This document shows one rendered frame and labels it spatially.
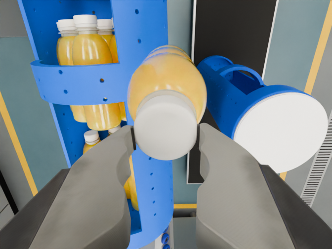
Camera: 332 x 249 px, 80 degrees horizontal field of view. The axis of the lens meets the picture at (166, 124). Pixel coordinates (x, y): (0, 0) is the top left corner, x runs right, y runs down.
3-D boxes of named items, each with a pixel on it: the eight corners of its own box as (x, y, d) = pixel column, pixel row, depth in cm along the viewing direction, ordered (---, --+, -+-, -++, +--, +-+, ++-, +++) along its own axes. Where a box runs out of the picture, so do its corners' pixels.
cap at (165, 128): (131, 134, 14) (126, 147, 13) (147, 83, 13) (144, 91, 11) (182, 149, 15) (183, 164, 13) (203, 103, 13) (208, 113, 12)
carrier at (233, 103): (235, 91, 145) (232, 50, 133) (321, 164, 66) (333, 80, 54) (196, 99, 147) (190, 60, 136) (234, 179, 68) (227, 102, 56)
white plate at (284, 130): (322, 166, 65) (320, 163, 66) (334, 83, 53) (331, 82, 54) (236, 181, 67) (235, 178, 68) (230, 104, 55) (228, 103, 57)
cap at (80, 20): (102, 29, 38) (100, 18, 37) (93, 28, 34) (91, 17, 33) (81, 30, 38) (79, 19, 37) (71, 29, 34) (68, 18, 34)
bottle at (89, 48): (124, 116, 47) (112, 27, 39) (115, 129, 40) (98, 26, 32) (95, 116, 47) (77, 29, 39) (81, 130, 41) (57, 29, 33)
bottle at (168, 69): (139, 83, 31) (103, 146, 15) (153, 37, 28) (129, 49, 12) (181, 98, 32) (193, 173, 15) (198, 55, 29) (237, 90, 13)
